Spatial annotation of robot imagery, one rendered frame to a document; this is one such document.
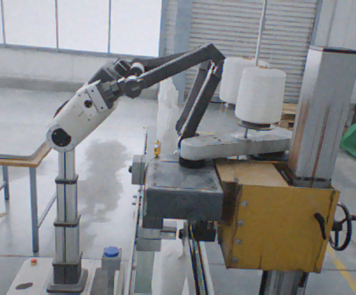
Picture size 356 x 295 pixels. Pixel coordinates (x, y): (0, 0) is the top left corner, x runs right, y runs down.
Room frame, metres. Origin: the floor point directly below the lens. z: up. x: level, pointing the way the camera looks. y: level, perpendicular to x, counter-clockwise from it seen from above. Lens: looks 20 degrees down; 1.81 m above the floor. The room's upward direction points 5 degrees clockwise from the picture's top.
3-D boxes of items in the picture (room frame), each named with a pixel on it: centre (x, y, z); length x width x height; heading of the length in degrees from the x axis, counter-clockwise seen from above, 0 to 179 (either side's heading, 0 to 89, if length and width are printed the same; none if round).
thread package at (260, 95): (1.19, -0.23, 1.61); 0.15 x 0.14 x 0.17; 5
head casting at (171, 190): (1.17, -0.01, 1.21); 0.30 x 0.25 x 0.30; 5
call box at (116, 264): (1.39, 0.25, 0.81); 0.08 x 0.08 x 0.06; 5
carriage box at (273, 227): (1.23, -0.35, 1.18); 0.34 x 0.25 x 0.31; 95
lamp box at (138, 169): (1.27, 0.14, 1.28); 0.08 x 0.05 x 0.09; 5
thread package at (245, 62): (1.45, -0.21, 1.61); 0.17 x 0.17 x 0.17
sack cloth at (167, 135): (3.31, 0.12, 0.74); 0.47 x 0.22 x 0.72; 3
